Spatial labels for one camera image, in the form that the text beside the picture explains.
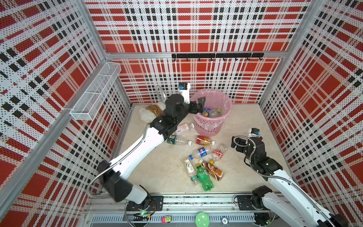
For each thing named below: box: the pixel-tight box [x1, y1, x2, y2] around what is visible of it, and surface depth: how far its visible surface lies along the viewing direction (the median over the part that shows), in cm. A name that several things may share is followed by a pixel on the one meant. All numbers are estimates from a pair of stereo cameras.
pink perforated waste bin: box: [190, 88, 233, 137], surface depth 93 cm
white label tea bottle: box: [183, 154, 196, 177], surface depth 83 cm
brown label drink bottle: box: [198, 158, 225, 182], surface depth 82 cm
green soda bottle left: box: [195, 163, 215, 192], surface depth 80 cm
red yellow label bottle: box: [195, 135, 216, 146], surface depth 95 cm
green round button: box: [195, 212, 210, 227], surface depth 67 cm
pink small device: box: [161, 215, 172, 225], surface depth 69 cm
